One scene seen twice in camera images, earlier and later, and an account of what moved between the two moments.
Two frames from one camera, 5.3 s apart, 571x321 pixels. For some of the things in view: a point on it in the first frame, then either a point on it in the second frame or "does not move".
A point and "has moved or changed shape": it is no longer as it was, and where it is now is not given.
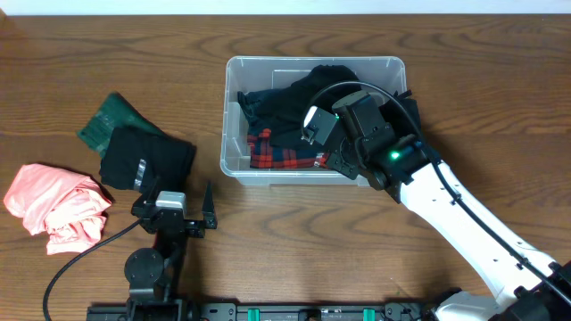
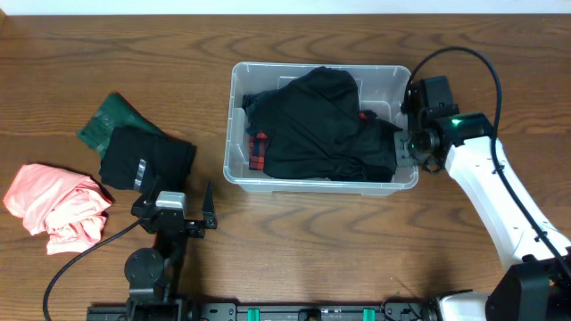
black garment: (133, 158) does not move
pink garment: (68, 206) does not move
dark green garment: (115, 111) does not move
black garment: (326, 85) has moved or changed shape
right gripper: (339, 160) → (428, 161)
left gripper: (177, 225) does not move
